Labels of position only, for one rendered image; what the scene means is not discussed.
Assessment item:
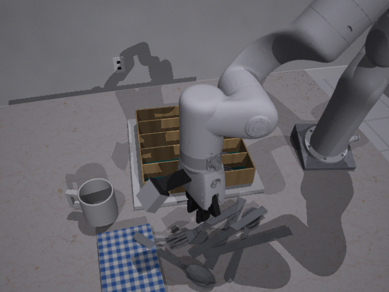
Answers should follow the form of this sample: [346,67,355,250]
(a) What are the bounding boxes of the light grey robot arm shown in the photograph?
[136,0,389,214]

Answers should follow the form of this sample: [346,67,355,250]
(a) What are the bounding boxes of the grey mug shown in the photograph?
[65,178,119,228]

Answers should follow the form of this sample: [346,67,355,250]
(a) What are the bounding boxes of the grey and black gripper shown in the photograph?
[178,154,225,224]

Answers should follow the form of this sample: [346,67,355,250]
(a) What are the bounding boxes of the blue and white checked towel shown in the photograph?
[97,223,166,292]

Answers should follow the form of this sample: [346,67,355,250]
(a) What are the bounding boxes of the wooden divided tray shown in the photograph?
[136,106,256,186]

